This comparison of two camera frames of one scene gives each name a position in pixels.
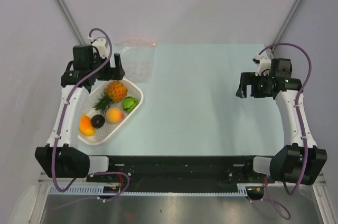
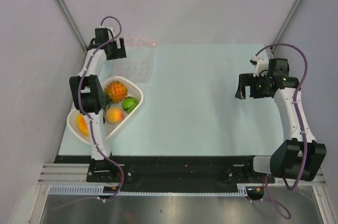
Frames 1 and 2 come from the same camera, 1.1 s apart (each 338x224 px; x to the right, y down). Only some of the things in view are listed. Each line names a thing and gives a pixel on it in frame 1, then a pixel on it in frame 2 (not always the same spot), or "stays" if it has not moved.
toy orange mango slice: [85, 126] stays
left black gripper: [113, 73] to [119, 53]
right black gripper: [250, 78] stays
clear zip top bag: [137, 58] stays
